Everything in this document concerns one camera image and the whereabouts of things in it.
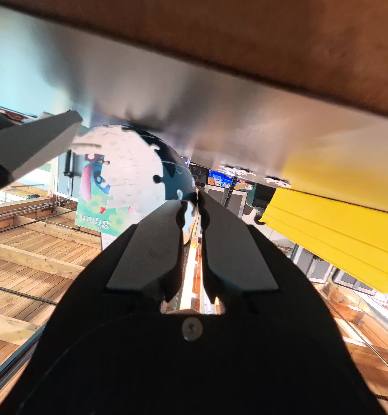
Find grey metal pipe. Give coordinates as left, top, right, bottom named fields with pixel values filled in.
left=0, top=324, right=47, bottom=389

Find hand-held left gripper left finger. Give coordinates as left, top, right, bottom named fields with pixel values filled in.
left=106, top=198, right=187, bottom=303

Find partly built white puzzle ball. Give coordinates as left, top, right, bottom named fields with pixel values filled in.
left=80, top=125, right=199, bottom=214

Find cartoon puzzle box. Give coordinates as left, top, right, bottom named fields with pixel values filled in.
left=74, top=152, right=139, bottom=250

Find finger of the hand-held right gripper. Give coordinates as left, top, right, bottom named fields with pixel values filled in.
left=0, top=110, right=83, bottom=182

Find yellow plastic bin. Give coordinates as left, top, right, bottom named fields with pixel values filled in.
left=259, top=187, right=388, bottom=294

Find grey partition panel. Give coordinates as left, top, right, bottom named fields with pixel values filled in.
left=291, top=245, right=332, bottom=283

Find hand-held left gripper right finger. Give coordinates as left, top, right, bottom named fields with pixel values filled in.
left=198, top=191, right=279, bottom=305

